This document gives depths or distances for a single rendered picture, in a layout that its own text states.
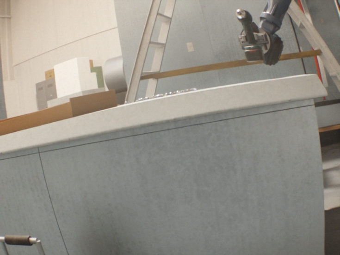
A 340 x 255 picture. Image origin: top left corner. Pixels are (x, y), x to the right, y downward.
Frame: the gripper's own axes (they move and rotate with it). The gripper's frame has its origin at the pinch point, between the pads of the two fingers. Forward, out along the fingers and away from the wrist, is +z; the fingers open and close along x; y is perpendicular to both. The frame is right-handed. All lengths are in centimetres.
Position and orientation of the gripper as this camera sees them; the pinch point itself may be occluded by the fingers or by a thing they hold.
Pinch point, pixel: (250, 38)
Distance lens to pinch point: 188.4
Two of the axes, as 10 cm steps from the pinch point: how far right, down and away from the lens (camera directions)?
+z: -3.2, 1.4, -9.4
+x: -9.3, 1.5, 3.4
